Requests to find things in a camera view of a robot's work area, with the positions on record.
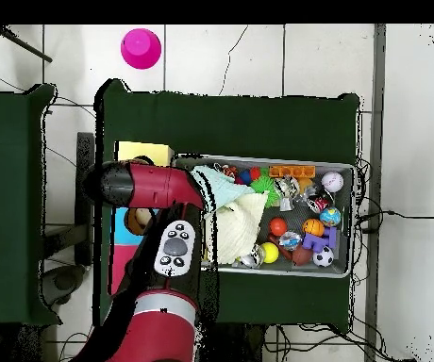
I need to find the wire mesh bin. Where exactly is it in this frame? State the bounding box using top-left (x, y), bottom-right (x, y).
top-left (173, 155), bottom-right (356, 279)

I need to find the pink plastic cup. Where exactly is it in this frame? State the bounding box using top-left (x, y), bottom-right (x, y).
top-left (120, 27), bottom-right (162, 71)

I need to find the light blue muslin cloth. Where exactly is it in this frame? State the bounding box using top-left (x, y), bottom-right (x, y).
top-left (191, 165), bottom-right (256, 212)

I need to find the orange basketball toy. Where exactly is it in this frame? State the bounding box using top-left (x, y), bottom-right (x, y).
top-left (302, 218), bottom-right (326, 238)

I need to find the orange plastic tray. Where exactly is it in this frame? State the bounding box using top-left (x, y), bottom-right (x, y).
top-left (268, 164), bottom-right (316, 179)

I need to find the white baseball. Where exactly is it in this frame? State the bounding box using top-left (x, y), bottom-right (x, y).
top-left (321, 171), bottom-right (345, 194)

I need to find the black floor cable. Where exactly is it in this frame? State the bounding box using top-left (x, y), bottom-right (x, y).
top-left (356, 209), bottom-right (434, 235)

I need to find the dark green side table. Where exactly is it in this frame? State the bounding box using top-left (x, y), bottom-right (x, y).
top-left (0, 83), bottom-right (58, 327)

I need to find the black and white soccer ball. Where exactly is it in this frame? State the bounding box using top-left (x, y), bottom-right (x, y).
top-left (311, 245), bottom-right (335, 268)

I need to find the cream knitted cloth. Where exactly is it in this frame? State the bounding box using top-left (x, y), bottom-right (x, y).
top-left (207, 191), bottom-right (270, 265)

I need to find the red rubber ball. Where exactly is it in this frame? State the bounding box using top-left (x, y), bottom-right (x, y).
top-left (268, 217), bottom-right (289, 238)

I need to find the plain yellow ball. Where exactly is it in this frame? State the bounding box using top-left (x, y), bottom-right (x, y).
top-left (259, 241), bottom-right (279, 264)

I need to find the green spiky ball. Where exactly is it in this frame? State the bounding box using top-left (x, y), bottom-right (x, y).
top-left (249, 174), bottom-right (281, 208)

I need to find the globe print ball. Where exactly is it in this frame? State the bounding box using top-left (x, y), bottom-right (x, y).
top-left (318, 206), bottom-right (342, 228)

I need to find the wooden box with three holes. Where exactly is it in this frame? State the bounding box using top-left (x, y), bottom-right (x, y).
top-left (108, 140), bottom-right (175, 297)

